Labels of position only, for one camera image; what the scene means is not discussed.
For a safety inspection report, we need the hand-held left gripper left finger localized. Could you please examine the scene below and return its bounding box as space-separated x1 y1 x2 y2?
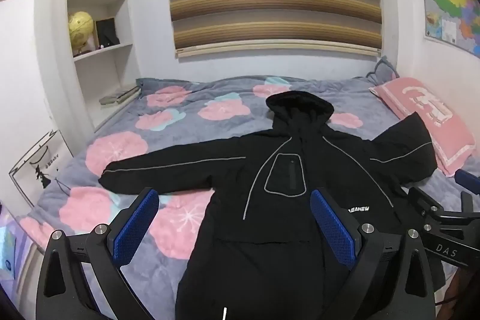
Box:
35 187 160 320

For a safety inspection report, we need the purple blue printed object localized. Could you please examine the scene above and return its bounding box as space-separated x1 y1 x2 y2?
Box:
0 205 36 302

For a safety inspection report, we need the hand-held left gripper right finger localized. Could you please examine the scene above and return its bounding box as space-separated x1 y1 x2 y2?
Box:
310 188 447 320

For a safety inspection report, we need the stack of grey books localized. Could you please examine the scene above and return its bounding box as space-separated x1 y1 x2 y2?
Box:
99 85 141 106

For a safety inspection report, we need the yellow globe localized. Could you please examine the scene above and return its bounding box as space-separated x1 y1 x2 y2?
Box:
68 10 94 56

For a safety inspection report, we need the pink printed pillow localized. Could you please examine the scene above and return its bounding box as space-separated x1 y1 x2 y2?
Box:
369 77 477 176

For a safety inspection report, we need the white bookshelf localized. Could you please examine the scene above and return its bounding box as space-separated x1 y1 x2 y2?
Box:
65 0 142 133

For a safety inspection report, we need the grey pillow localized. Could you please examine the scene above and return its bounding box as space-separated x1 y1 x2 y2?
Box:
365 58 400 86

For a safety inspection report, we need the black hooded jacket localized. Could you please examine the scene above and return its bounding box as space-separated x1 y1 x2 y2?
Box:
98 91 447 320

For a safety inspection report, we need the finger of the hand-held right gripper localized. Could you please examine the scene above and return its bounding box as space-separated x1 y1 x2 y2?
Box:
407 185 448 228
454 169 480 216

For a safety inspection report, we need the grey pink floral blanket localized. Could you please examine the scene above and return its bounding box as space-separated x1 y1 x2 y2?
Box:
17 74 466 320

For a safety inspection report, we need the white printed board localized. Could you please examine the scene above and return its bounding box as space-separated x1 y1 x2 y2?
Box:
8 129 74 208

